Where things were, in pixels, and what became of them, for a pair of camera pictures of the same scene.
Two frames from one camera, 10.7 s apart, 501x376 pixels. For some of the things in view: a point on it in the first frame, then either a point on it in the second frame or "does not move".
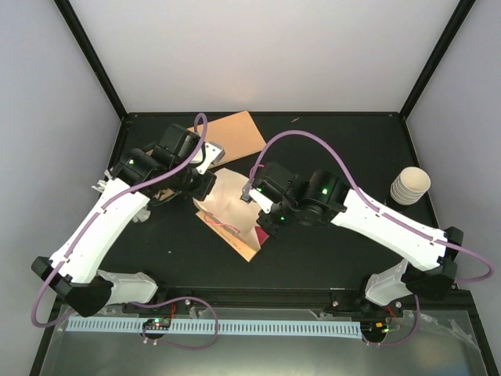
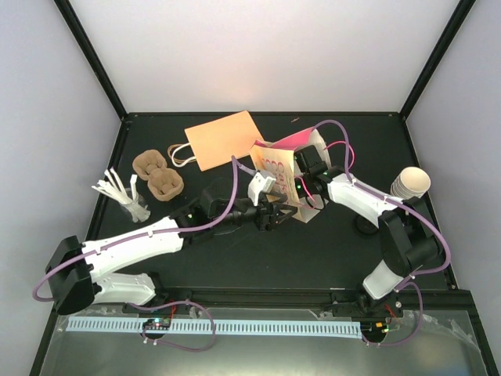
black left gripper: [200, 192] -> [269, 220]
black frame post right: [450, 32] does not move
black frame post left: [73, 22] does not move
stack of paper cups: [410, 185] does not move
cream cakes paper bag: [235, 220] -> [298, 165]
